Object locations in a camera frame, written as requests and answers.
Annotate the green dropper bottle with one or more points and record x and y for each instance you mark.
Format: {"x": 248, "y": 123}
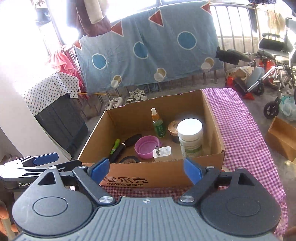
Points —
{"x": 158, "y": 123}

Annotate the small cardboard box on floor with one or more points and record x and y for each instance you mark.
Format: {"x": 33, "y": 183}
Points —
{"x": 281, "y": 137}

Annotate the white power adapter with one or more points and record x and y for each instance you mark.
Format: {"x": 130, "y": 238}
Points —
{"x": 161, "y": 154}

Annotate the brown cardboard box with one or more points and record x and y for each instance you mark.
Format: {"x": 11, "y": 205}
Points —
{"x": 135, "y": 118}

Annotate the black tape roll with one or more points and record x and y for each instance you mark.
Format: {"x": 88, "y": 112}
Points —
{"x": 130, "y": 159}

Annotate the white polka dot cloth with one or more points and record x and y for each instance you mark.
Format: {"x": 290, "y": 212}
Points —
{"x": 50, "y": 89}

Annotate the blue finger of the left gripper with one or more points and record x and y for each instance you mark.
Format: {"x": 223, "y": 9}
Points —
{"x": 45, "y": 159}

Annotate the brown white sneaker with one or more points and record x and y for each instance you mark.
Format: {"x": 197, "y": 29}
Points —
{"x": 133, "y": 97}
{"x": 140, "y": 95}

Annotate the gold lid jar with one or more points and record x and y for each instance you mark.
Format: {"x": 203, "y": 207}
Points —
{"x": 172, "y": 128}

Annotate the pink collapsible cup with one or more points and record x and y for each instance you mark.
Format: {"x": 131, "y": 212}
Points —
{"x": 145, "y": 145}

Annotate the green tube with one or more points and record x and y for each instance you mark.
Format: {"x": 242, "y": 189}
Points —
{"x": 115, "y": 146}

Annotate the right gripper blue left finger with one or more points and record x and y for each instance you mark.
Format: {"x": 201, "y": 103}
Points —
{"x": 99, "y": 170}

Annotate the brown white sneaker right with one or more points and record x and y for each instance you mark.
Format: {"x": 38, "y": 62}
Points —
{"x": 140, "y": 95}

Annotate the dark grey storage cabinet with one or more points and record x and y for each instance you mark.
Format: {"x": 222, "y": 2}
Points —
{"x": 64, "y": 123}

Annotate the wheelchair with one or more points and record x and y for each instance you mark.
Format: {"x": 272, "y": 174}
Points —
{"x": 274, "y": 64}

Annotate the white supplement bottle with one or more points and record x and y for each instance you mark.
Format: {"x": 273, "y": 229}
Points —
{"x": 190, "y": 133}

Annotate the brown white sneaker left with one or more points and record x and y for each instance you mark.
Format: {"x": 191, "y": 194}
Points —
{"x": 133, "y": 97}

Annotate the blue patterned bedsheet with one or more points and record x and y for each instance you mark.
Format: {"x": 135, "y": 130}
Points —
{"x": 158, "y": 45}

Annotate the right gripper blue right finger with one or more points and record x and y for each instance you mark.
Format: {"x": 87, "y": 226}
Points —
{"x": 194, "y": 171}

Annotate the pink checkered tablecloth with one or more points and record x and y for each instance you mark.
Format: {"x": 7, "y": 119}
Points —
{"x": 232, "y": 139}

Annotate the black cylindrical bottle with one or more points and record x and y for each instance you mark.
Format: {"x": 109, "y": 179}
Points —
{"x": 122, "y": 146}

